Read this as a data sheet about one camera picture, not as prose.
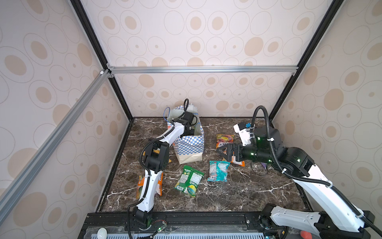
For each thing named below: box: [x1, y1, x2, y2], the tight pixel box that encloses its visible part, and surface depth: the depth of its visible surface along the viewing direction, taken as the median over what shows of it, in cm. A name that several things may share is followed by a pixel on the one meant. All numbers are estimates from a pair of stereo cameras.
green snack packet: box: [174, 164, 205, 198], surface depth 86 cm
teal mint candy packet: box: [206, 160, 231, 182], surface depth 89 cm
